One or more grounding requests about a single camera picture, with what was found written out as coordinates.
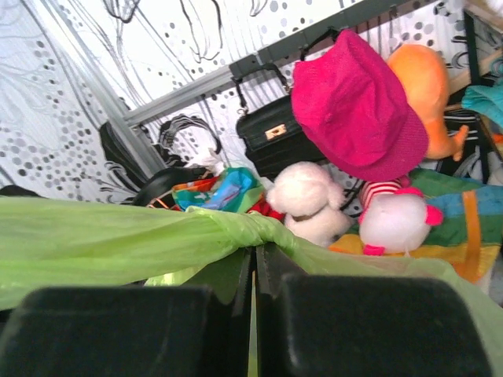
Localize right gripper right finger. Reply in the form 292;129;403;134
255;245;494;376

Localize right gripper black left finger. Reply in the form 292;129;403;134
1;249;254;376

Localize green trash bag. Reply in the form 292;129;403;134
1;197;502;375

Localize colourful printed bag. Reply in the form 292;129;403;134
172;167;264;213

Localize rainbow striped bag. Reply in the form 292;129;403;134
330;169;502;284

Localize magenta cloth bag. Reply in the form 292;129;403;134
291;30;428;181

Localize white plush lamb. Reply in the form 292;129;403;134
266;162;352;247

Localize red folded cloth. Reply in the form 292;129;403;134
248;200;285;221

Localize pink white plush doll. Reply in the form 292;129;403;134
358;175;443;256

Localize black leather handbag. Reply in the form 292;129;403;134
233;63;325;181

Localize orange plush toy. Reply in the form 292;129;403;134
387;44;469;162

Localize teal folded clothes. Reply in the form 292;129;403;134
461;78;502;129

